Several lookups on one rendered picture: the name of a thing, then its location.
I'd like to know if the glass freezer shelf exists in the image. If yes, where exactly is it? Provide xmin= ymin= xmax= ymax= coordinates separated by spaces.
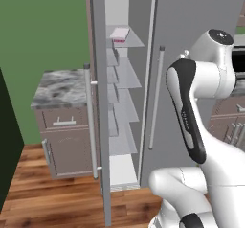
xmin=106 ymin=25 xmax=145 ymax=49
xmin=113 ymin=57 xmax=143 ymax=89
xmin=115 ymin=87 xmax=141 ymax=124
xmin=109 ymin=122 xmax=139 ymax=157

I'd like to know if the clear door bin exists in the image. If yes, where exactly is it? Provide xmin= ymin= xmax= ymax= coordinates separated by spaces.
xmin=106 ymin=66 xmax=120 ymax=85
xmin=106 ymin=83 xmax=120 ymax=105
xmin=107 ymin=106 xmax=120 ymax=138
xmin=106 ymin=47 xmax=121 ymax=68

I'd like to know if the grey freezer door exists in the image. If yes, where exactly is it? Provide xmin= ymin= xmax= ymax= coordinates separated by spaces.
xmin=88 ymin=0 xmax=113 ymax=228

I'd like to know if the brown cupboard door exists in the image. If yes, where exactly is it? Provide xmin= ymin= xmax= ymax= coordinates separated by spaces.
xmin=40 ymin=127 xmax=98 ymax=179

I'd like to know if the pink white ice cube tray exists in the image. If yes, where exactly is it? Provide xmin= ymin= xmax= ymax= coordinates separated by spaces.
xmin=109 ymin=26 xmax=131 ymax=45

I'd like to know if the grey fridge door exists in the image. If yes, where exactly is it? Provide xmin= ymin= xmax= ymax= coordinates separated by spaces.
xmin=139 ymin=0 xmax=245 ymax=189

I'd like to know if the brown drawer front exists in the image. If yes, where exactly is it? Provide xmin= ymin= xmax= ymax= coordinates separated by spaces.
xmin=40 ymin=106 xmax=90 ymax=130

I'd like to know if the grey fridge body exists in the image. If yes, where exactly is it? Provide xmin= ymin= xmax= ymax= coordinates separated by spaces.
xmin=103 ymin=0 xmax=159 ymax=194

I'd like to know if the brown cupboard run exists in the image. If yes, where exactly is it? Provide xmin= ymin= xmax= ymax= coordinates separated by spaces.
xmin=206 ymin=94 xmax=245 ymax=148

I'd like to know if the grey fridge door handle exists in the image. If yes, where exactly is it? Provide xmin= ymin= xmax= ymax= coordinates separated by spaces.
xmin=147 ymin=45 xmax=167 ymax=150

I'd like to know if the grey freezer door handle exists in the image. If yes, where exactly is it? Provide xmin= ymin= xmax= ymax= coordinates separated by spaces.
xmin=83 ymin=62 xmax=103 ymax=180

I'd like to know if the silver drawer handle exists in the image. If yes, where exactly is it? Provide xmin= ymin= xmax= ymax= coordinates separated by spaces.
xmin=52 ymin=116 xmax=78 ymax=126

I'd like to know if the silver cupboard door handle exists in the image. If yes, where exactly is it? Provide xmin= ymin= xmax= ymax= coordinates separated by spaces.
xmin=40 ymin=138 xmax=53 ymax=165

